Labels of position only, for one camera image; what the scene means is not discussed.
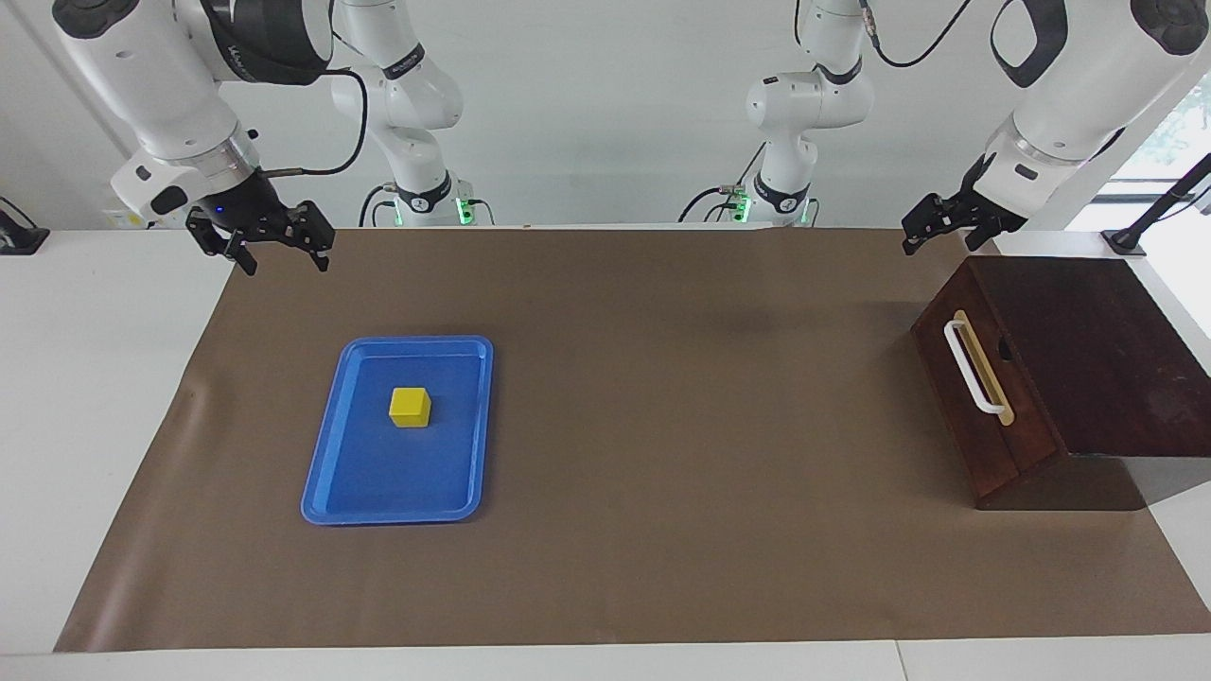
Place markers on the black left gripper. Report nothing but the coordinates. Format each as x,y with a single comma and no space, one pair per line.
986,199

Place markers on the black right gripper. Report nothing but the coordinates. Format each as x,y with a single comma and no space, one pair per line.
244,206

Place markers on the yellow cube block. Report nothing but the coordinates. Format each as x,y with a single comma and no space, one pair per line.
410,409

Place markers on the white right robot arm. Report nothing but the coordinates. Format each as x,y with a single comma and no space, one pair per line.
161,85

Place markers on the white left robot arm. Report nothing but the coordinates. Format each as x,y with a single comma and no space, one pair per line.
1069,104

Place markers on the dark wooden drawer cabinet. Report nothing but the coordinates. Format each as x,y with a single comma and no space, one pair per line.
1116,359

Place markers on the blue plastic tray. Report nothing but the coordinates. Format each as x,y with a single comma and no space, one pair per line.
397,473

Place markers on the brown paper table mat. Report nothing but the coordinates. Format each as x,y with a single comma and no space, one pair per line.
662,473

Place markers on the white wall socket box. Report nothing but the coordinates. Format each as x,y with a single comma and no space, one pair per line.
128,220

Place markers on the black camera stand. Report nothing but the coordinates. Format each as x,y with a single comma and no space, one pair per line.
1124,242

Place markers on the black mount base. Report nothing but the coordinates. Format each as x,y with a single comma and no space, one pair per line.
19,241

